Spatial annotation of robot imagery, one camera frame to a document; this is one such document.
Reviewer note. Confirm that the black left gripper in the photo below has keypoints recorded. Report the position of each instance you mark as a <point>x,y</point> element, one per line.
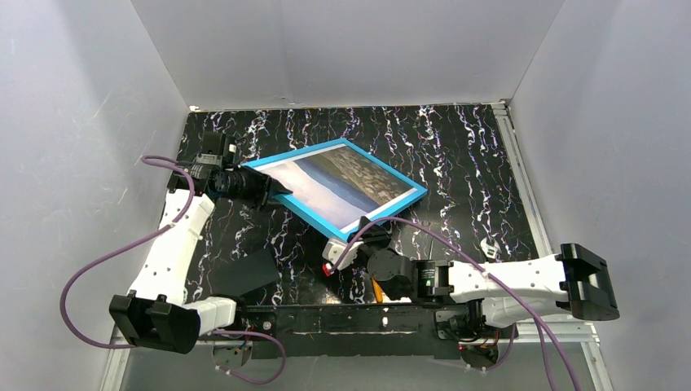
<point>258,188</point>

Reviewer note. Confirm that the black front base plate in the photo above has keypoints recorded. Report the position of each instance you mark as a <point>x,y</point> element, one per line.
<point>350,330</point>

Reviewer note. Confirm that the aluminium right side rail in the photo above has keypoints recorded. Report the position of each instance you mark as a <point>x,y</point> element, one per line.
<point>509,135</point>

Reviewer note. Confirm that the black right arm base motor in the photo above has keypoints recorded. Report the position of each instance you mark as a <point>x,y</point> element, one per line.
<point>464,324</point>

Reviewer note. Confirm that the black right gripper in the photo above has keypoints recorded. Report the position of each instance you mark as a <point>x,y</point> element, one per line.
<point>366,237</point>

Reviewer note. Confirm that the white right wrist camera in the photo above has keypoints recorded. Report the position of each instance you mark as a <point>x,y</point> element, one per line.
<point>335,257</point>

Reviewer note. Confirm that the yellow handled screwdriver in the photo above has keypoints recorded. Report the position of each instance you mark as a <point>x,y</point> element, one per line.
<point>377,291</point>

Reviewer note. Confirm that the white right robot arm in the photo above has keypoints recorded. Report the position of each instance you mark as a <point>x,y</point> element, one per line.
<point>574,281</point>

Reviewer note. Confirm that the grey adjustable wrench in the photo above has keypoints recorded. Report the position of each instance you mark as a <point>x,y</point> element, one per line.
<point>490,248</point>

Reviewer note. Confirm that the aluminium front rail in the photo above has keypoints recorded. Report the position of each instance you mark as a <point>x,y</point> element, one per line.
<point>571,348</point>

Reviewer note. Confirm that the aluminium rail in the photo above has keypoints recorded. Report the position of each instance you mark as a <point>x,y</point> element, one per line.
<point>509,135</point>
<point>571,348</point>

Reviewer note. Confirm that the black square pad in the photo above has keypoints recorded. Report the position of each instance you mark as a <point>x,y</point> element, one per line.
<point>236,278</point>

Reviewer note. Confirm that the blue picture frame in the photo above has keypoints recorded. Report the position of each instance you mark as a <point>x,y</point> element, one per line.
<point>334,184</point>

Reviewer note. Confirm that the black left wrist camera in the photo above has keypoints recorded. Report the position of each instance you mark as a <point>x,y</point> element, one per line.
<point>213,156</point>

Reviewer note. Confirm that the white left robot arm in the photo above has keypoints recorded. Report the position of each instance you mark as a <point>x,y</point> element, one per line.
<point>155,312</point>

